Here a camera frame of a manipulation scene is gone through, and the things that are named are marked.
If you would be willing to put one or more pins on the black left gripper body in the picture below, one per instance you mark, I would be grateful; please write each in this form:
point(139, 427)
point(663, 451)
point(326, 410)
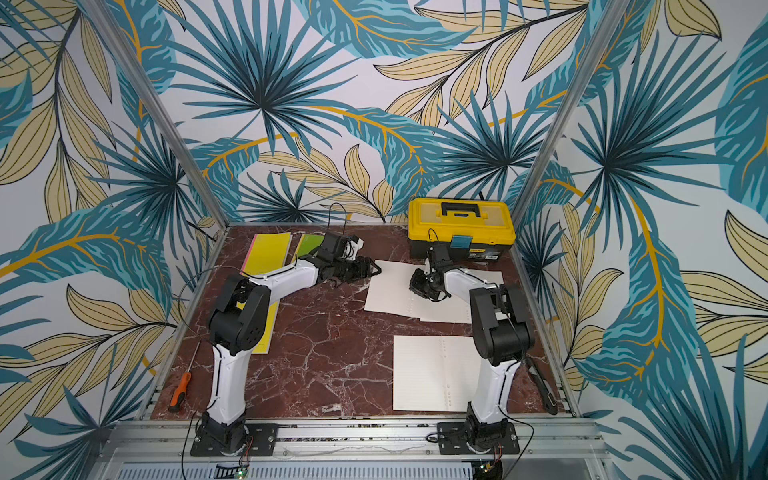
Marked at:
point(345, 269)

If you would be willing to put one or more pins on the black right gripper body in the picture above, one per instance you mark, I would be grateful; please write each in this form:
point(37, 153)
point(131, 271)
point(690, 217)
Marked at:
point(424, 282)

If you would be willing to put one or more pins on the green cover notebook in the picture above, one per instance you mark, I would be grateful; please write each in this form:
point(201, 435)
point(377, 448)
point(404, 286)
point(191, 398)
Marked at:
point(307, 243)

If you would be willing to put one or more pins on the yellow notebook pink spine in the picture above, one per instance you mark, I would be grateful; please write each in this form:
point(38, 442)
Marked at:
point(267, 252)

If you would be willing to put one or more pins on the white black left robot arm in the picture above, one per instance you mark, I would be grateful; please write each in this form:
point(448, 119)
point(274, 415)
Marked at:
point(238, 323)

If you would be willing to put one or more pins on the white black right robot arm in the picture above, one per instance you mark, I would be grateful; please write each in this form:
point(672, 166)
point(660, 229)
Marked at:
point(500, 337)

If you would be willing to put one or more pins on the yellow black toolbox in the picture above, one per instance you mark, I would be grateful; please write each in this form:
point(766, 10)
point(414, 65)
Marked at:
point(471, 230)

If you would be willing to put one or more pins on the black utility knife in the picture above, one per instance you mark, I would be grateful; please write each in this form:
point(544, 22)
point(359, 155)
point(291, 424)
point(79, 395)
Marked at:
point(547, 397)

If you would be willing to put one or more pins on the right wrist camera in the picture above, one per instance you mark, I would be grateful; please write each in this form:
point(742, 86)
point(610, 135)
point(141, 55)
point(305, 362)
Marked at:
point(438, 256)

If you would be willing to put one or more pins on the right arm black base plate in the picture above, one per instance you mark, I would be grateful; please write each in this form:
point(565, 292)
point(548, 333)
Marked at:
point(459, 438)

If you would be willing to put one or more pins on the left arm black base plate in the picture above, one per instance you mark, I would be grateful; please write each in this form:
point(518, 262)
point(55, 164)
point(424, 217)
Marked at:
point(259, 441)

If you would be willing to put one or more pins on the orange handled screwdriver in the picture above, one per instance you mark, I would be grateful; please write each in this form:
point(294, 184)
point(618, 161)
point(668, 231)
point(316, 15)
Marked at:
point(180, 392)

